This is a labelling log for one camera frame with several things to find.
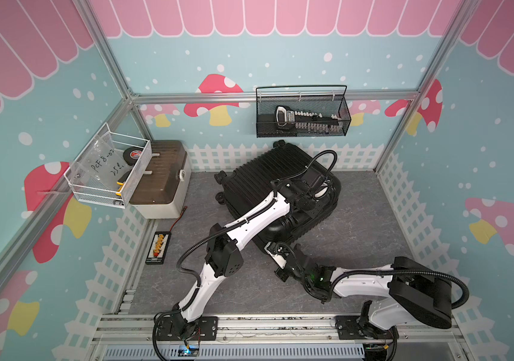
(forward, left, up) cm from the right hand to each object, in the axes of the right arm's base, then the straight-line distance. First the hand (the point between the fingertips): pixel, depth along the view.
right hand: (270, 256), depth 83 cm
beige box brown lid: (+25, +42, +13) cm, 51 cm away
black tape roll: (+27, +49, +28) cm, 63 cm away
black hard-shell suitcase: (+21, +10, +15) cm, 28 cm away
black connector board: (+7, +46, -5) cm, 46 cm away
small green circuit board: (-28, +27, -9) cm, 40 cm away
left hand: (+14, -17, +11) cm, 24 cm away
